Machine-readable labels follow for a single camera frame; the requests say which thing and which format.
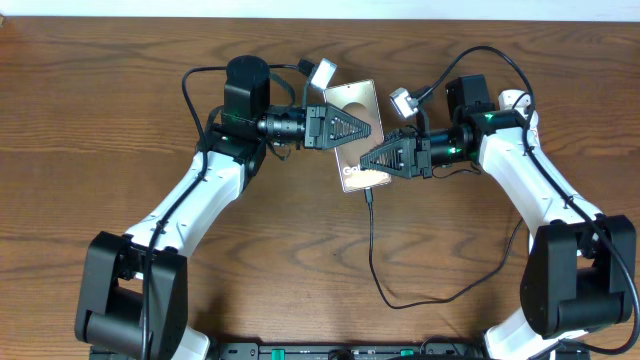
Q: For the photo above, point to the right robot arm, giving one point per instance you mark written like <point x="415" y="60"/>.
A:
<point x="581" y="262"/>

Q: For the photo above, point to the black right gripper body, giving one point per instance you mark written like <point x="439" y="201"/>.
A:
<point x="423" y="158"/>

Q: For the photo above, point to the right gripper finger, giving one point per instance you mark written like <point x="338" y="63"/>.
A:
<point x="395" y="157"/>
<point x="407" y="137"/>

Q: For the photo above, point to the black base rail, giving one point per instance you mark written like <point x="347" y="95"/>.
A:
<point x="439" y="349"/>

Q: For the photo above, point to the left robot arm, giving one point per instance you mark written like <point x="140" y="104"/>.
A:
<point x="134" y="292"/>

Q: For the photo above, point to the white power strip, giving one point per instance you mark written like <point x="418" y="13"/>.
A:
<point x="520" y="100"/>

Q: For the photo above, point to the Galaxy S25 Ultra smartphone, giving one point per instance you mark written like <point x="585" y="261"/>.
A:
<point x="359" y="100"/>

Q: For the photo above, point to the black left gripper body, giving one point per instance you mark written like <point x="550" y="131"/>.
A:
<point x="314" y="118"/>

